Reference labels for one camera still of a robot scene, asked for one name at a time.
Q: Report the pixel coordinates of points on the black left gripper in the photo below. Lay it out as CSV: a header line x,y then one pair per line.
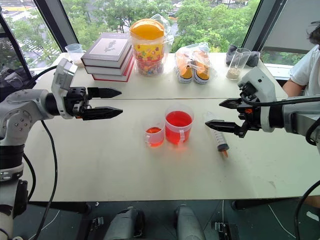
x,y
75,100

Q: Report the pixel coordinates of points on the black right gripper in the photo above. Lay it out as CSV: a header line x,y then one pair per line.
x,y
253,122

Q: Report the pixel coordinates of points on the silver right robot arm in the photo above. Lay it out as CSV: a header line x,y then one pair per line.
x,y
297,117

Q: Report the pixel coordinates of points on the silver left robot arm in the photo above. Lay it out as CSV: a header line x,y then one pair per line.
x,y
20,107

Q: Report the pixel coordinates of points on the clear plastic syringe orange tip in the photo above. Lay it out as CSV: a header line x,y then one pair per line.
x,y
221,141

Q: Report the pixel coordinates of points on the large cup red liquid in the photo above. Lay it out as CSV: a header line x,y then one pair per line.
x,y
178,125

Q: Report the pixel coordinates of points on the small translucent measuring cup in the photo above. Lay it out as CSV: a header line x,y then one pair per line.
x,y
74,53

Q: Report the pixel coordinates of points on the small cup red liquid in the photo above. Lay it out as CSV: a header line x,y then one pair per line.
x,y
154,136

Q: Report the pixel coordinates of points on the bright red hardback book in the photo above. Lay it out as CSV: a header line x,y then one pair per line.
x,y
111,77

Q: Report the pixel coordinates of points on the tall glass with grains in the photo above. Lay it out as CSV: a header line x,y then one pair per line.
x,y
235,67

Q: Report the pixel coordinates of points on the orange canvas shoe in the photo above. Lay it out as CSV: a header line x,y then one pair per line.
x,y
202,73
186,73

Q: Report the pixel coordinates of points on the grey cover hardback book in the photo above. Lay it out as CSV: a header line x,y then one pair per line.
x,y
107,48

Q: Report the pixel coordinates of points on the grey folded cloth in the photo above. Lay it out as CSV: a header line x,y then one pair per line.
x,y
253,58

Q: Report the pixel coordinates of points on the orange lid candy jar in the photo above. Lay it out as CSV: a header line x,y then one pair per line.
x,y
147,47

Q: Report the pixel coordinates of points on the bagged orange sneakers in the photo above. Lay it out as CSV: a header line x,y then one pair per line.
x,y
186,51

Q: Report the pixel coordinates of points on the black bag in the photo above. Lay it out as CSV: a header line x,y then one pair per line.
x,y
15,80

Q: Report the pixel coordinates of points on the clear plastic bag around jar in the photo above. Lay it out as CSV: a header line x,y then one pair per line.
x,y
168,37

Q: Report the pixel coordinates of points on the person in white shirt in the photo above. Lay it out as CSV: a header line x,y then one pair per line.
x,y
308,72

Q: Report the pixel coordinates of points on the black table base bar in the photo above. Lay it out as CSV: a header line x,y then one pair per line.
x,y
65,207
262,203

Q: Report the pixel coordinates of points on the grey rounded robot leg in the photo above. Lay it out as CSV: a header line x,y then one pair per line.
x,y
125,225
188,223

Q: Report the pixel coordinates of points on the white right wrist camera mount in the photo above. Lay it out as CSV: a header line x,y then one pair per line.
x,y
262,85

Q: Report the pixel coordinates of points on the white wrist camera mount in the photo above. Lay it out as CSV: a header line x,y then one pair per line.
x,y
61,75
262,85

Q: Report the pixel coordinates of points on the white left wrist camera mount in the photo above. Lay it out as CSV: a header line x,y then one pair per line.
x,y
61,75

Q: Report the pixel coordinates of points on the dark window frame pillar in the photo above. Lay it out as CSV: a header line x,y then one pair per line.
x,y
58,22
262,25

